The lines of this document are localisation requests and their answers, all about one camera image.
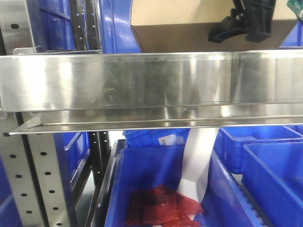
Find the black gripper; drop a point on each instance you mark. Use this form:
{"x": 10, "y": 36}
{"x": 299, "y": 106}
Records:
{"x": 251, "y": 17}

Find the tall brown cardboard box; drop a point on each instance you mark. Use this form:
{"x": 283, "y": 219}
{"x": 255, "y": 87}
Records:
{"x": 183, "y": 26}

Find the green circuit board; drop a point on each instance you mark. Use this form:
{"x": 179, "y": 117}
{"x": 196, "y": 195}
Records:
{"x": 296, "y": 7}

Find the white paper sheet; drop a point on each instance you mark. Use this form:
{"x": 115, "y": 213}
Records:
{"x": 195, "y": 165}

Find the blue bin right front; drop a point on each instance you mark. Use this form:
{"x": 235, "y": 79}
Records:
{"x": 273, "y": 174}

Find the red bubble wrap bag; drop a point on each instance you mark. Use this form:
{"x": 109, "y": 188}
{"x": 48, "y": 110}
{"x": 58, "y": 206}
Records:
{"x": 162, "y": 206}

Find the stainless steel shelf rail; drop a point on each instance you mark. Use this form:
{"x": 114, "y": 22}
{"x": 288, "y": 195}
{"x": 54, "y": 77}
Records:
{"x": 91, "y": 91}

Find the perforated steel shelf post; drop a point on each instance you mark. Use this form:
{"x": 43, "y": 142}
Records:
{"x": 23, "y": 71}

